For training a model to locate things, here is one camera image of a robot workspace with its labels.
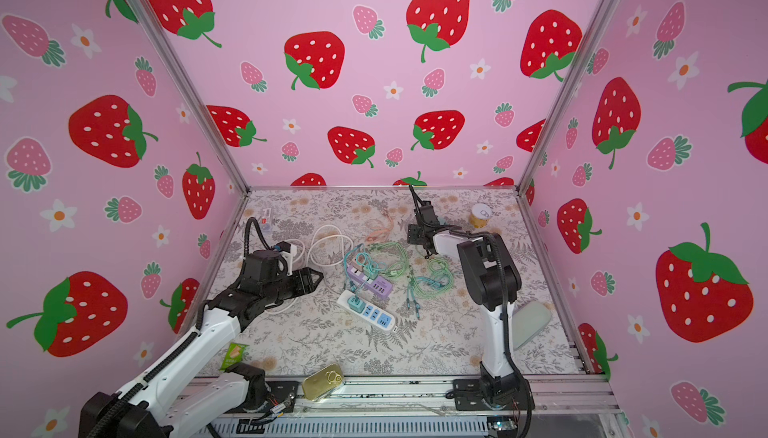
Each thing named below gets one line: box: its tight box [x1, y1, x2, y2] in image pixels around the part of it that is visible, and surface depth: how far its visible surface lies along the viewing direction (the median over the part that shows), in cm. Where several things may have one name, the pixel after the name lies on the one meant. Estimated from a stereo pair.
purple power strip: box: [347, 265, 393, 298], surface depth 94 cm
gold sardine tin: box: [302, 363, 344, 401], surface depth 74 cm
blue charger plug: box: [347, 296, 366, 314], surface depth 84 cm
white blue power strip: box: [337, 290, 395, 332], surface depth 87 cm
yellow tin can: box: [469, 203, 493, 229], surface depth 109 cm
